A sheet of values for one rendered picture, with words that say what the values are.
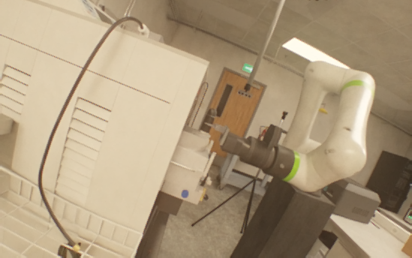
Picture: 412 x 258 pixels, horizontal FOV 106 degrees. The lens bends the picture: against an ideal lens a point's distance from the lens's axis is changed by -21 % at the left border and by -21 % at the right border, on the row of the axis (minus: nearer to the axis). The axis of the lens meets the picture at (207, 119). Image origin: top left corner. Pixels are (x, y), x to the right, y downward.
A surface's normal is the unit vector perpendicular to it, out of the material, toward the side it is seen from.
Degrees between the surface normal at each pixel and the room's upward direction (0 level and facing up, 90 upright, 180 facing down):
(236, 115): 90
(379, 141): 90
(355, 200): 90
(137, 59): 90
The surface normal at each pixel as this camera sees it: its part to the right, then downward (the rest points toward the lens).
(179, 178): 0.02, 0.11
